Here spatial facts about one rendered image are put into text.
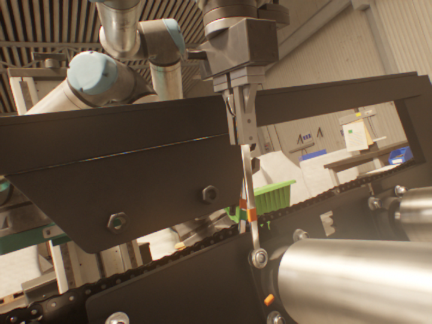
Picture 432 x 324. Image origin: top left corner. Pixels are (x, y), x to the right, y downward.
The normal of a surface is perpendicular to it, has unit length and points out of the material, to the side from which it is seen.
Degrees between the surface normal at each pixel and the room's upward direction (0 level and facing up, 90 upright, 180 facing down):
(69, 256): 90
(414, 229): 93
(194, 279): 90
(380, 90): 90
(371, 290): 59
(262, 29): 105
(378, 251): 14
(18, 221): 70
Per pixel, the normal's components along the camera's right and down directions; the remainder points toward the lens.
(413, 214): -0.87, -0.23
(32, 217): 0.49, -0.57
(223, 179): 0.47, -0.22
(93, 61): -0.19, -0.07
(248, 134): 0.52, 0.04
